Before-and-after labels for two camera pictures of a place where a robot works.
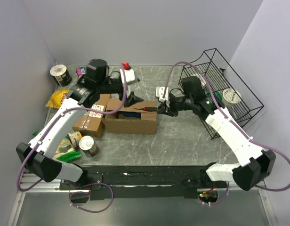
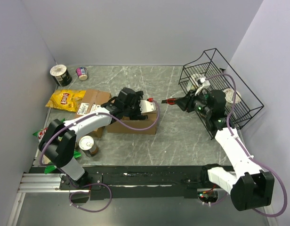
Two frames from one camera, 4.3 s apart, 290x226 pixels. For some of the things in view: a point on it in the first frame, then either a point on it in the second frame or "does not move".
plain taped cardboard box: [128, 120] does not move
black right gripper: [165, 109] -> [183, 102]
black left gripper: [132, 99] -> [135, 116]
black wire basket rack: [221, 90] does not move
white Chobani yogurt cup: [231, 96] does not move
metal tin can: [87, 144] does not move
